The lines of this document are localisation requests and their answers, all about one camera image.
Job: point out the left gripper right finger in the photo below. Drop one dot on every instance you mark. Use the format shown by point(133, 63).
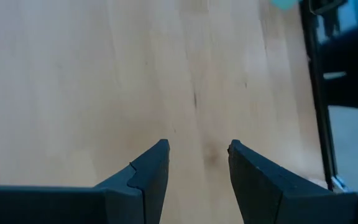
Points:
point(259, 193)

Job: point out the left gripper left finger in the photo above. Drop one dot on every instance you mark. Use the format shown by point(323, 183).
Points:
point(141, 193)

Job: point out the teal square wooden block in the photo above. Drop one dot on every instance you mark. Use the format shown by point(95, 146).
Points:
point(284, 3)

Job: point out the silver metal bracket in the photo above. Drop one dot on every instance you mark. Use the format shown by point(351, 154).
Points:
point(339, 183)

